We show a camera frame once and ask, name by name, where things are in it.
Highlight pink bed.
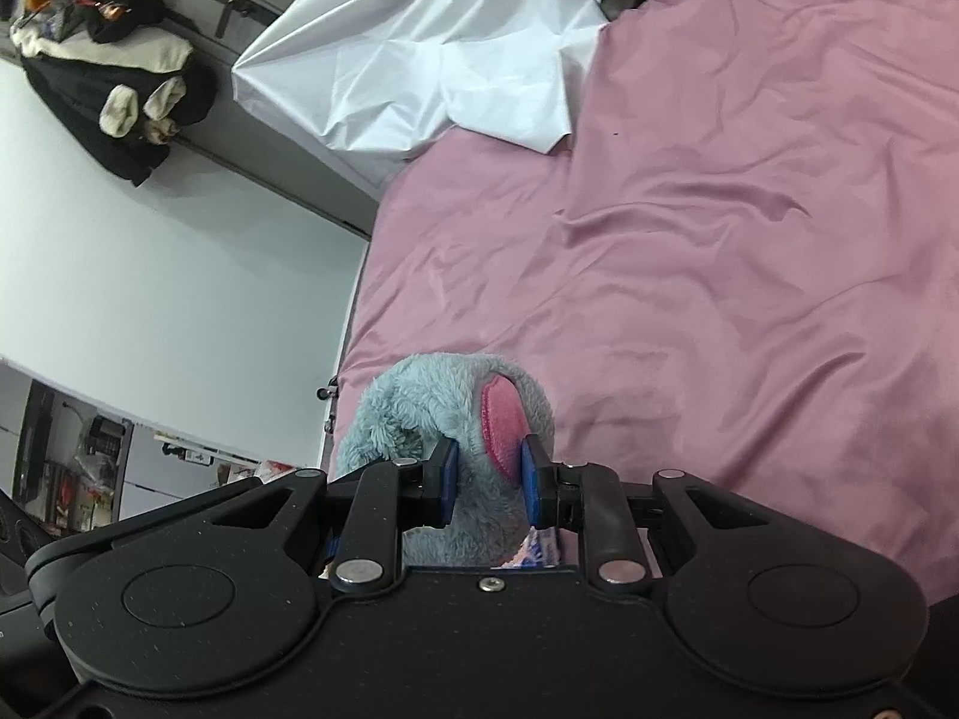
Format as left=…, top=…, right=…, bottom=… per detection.
left=330, top=0, right=959, bottom=604

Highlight dark hanging clothes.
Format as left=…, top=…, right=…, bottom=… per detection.
left=10, top=0, right=220, bottom=189

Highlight grey door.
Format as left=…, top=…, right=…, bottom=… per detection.
left=131, top=0, right=385, bottom=242

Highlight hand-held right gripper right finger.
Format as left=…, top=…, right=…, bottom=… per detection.
left=521, top=433, right=851, bottom=587

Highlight white sheet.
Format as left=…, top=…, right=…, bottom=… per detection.
left=230, top=0, right=607, bottom=167

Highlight blue-grey plush toy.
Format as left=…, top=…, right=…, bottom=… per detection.
left=333, top=352, right=557, bottom=567

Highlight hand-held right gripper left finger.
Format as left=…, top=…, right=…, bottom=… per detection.
left=90, top=437, right=460, bottom=590

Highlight white cabinet with open shelf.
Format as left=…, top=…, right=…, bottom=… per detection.
left=0, top=359, right=263, bottom=540

